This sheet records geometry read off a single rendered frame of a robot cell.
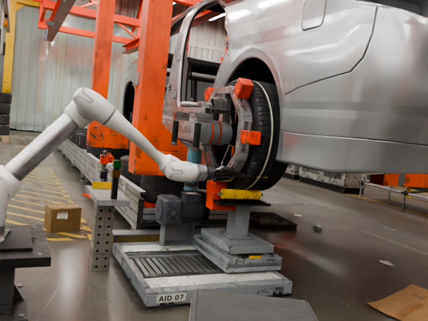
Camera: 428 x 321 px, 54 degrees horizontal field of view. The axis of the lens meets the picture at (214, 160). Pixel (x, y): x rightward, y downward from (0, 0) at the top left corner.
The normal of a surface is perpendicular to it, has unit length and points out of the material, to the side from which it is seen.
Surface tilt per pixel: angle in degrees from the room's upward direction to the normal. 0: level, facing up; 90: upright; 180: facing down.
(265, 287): 90
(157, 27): 90
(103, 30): 90
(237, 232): 90
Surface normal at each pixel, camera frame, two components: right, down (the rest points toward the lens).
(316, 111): -0.90, -0.06
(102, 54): 0.42, 0.12
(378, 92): -0.47, 0.09
